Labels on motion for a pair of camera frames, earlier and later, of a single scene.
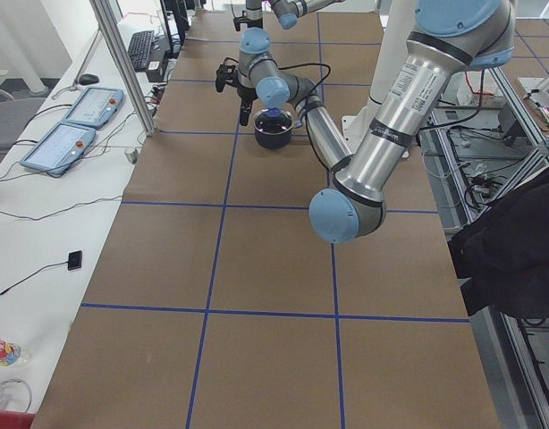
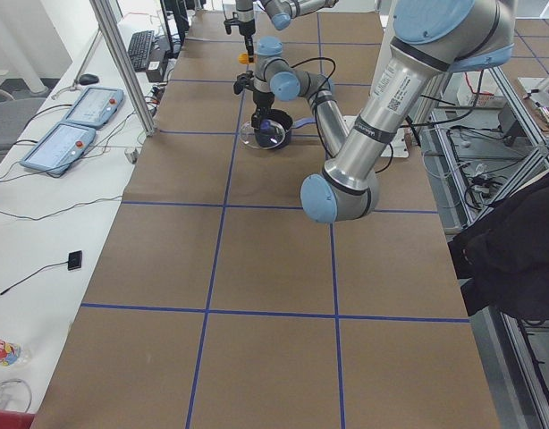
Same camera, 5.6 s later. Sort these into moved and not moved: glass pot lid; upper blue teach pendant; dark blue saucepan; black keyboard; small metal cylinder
Moved: glass pot lid
Not moved: upper blue teach pendant; black keyboard; dark blue saucepan; small metal cylinder
